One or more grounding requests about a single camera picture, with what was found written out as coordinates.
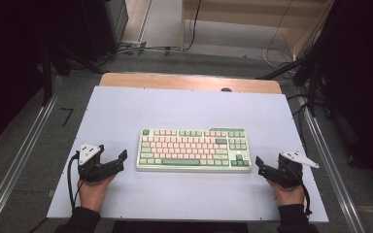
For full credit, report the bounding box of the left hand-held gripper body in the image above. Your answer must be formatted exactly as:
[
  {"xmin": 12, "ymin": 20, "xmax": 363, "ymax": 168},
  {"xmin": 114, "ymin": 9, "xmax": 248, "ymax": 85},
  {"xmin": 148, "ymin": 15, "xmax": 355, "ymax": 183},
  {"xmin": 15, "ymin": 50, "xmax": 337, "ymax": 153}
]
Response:
[{"xmin": 77, "ymin": 143, "xmax": 112, "ymax": 183}]

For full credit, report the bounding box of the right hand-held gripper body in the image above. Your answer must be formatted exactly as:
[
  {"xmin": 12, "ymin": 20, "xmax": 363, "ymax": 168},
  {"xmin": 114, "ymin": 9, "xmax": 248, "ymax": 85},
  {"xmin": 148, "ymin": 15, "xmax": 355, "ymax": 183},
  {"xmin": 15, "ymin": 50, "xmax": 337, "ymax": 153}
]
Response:
[{"xmin": 266, "ymin": 150, "xmax": 321, "ymax": 189}]

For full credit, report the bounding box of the green and pink keyboard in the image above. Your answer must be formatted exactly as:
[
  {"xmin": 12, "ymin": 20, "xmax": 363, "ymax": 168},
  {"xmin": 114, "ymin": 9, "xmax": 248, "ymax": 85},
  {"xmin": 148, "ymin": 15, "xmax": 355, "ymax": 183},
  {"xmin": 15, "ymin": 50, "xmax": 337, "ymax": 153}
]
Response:
[{"xmin": 135, "ymin": 126, "xmax": 253, "ymax": 174}]

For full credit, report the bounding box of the person's right hand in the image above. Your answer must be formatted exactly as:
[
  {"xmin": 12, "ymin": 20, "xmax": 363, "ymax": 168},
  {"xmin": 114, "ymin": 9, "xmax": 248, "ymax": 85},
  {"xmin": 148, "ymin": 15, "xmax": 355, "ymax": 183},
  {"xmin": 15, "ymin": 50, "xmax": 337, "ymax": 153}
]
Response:
[{"xmin": 266, "ymin": 179, "xmax": 306, "ymax": 208}]

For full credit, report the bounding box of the person's left hand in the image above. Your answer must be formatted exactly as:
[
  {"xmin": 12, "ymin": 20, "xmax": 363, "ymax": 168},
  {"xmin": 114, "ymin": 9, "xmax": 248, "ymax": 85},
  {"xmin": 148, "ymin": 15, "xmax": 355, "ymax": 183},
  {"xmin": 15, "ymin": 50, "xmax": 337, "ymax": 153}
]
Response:
[{"xmin": 77, "ymin": 174, "xmax": 119, "ymax": 215}]

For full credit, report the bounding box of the black metal stand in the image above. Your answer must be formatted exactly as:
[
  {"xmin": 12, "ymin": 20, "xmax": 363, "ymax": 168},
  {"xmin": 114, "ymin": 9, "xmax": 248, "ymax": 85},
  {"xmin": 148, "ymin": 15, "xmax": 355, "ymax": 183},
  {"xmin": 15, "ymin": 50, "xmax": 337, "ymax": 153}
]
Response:
[
  {"xmin": 255, "ymin": 56, "xmax": 335, "ymax": 118},
  {"xmin": 38, "ymin": 42, "xmax": 106, "ymax": 108}
]

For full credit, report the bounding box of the white table board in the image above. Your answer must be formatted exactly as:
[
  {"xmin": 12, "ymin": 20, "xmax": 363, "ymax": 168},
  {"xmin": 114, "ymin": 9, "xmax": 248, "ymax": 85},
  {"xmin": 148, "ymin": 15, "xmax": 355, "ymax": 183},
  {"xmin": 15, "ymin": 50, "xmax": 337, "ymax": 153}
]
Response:
[{"xmin": 46, "ymin": 84, "xmax": 330, "ymax": 224}]

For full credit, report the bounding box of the person's dark lap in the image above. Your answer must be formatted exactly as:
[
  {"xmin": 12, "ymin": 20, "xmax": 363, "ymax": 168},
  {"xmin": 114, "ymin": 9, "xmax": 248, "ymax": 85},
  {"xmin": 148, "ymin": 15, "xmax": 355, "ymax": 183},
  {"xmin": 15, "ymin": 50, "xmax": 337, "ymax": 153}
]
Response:
[{"xmin": 111, "ymin": 220, "xmax": 251, "ymax": 233}]

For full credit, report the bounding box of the wooden table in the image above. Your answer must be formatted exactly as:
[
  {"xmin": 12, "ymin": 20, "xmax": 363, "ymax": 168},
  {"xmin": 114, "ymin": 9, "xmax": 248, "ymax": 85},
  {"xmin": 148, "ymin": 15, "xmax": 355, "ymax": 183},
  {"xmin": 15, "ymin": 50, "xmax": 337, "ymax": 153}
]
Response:
[{"xmin": 98, "ymin": 72, "xmax": 284, "ymax": 95}]

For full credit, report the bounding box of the grey power strip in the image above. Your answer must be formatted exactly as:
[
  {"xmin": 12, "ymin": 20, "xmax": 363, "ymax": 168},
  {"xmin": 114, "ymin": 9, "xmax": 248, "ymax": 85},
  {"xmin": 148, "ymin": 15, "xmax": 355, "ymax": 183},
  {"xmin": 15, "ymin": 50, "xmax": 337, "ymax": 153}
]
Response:
[{"xmin": 119, "ymin": 40, "xmax": 148, "ymax": 50}]

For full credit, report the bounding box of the dark curtain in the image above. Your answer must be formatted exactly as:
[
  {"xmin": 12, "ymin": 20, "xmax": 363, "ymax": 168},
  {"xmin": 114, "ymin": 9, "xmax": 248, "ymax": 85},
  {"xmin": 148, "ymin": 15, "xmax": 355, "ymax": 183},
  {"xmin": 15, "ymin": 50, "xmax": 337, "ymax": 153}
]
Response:
[
  {"xmin": 0, "ymin": 0, "xmax": 90, "ymax": 154},
  {"xmin": 317, "ymin": 0, "xmax": 373, "ymax": 197}
]

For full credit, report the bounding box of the dark cabinet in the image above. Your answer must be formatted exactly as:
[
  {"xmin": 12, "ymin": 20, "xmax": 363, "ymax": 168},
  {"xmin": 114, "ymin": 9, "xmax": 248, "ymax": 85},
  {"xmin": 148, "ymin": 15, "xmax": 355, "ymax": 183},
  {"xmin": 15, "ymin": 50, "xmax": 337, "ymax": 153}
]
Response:
[{"xmin": 80, "ymin": 0, "xmax": 130, "ymax": 62}]

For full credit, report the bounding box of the light wooden shelf unit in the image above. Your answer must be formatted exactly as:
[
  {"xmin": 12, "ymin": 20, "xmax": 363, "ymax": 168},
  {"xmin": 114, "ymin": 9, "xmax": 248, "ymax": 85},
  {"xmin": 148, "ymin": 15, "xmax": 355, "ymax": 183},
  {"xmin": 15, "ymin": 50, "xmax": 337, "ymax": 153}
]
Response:
[{"xmin": 180, "ymin": 0, "xmax": 337, "ymax": 62}]

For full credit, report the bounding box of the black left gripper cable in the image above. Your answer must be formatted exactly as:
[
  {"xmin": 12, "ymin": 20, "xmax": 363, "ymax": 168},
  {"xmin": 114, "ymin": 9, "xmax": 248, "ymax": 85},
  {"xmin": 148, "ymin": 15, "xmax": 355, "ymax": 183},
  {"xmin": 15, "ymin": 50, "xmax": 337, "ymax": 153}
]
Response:
[{"xmin": 66, "ymin": 150, "xmax": 85, "ymax": 212}]

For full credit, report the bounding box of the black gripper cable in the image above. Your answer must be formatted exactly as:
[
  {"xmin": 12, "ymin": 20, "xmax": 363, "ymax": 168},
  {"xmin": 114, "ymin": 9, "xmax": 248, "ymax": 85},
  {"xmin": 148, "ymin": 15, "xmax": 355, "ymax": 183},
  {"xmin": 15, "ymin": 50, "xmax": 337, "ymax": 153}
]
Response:
[
  {"xmin": 287, "ymin": 164, "xmax": 314, "ymax": 217},
  {"xmin": 66, "ymin": 150, "xmax": 85, "ymax": 212}
]

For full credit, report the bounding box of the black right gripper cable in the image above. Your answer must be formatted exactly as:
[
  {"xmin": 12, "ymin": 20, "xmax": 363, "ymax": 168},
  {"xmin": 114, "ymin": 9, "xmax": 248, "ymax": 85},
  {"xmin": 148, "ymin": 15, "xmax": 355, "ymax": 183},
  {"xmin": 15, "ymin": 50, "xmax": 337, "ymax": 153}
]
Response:
[{"xmin": 287, "ymin": 164, "xmax": 314, "ymax": 217}]

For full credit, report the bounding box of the aluminium floor rail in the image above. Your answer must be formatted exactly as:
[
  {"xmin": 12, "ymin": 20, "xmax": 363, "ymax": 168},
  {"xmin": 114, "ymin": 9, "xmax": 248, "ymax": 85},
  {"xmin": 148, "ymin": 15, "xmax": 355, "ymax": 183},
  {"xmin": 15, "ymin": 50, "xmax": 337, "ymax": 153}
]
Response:
[
  {"xmin": 295, "ymin": 95, "xmax": 367, "ymax": 233},
  {"xmin": 0, "ymin": 76, "xmax": 63, "ymax": 233}
]

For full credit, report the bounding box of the white floor cable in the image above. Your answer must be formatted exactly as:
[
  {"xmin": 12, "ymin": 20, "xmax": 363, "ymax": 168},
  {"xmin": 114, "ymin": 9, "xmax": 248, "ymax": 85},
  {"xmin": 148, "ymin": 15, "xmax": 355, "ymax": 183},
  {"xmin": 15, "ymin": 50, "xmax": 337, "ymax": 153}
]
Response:
[{"xmin": 261, "ymin": 0, "xmax": 298, "ymax": 72}]

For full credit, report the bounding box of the black floor cable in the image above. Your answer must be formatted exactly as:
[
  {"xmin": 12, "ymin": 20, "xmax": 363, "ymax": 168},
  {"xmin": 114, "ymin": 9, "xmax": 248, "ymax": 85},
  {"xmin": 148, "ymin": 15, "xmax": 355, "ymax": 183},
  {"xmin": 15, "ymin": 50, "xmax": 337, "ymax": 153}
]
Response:
[{"xmin": 96, "ymin": 0, "xmax": 203, "ymax": 61}]

